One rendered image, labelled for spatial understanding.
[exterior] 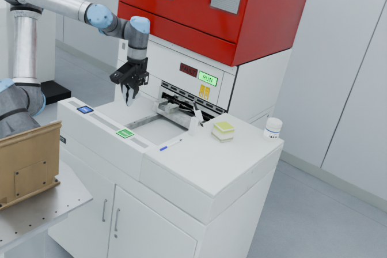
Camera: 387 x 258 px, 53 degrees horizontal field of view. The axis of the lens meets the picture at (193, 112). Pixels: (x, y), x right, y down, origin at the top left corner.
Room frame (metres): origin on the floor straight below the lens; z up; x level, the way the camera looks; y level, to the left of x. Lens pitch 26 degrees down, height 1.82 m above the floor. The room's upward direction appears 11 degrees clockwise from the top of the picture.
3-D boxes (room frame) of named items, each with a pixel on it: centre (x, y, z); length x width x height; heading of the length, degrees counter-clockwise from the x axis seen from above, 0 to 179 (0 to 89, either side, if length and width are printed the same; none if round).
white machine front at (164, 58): (2.06, 0.18, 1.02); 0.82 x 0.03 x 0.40; 58
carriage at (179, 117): (1.86, 0.05, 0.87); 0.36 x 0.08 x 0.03; 58
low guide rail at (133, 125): (1.78, 0.26, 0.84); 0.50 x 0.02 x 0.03; 148
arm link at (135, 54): (1.44, 0.27, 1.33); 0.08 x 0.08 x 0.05
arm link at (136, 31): (1.44, 0.27, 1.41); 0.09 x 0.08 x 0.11; 82
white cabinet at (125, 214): (1.64, 0.12, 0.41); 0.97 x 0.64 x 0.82; 58
